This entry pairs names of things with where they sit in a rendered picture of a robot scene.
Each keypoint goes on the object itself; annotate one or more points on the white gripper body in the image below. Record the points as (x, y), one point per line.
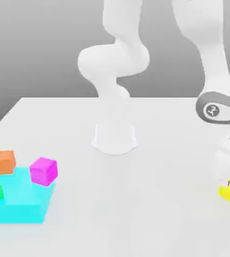
(225, 164)

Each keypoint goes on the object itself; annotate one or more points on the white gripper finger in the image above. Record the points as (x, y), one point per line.
(225, 183)

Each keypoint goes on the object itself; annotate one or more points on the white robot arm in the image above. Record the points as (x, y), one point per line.
(114, 60)

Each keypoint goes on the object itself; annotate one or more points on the small magenta cube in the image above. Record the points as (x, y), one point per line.
(43, 172)

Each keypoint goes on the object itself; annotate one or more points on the small orange cube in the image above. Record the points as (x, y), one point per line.
(3, 163)

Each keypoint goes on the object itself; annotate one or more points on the large cyan box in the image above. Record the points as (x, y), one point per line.
(20, 200)

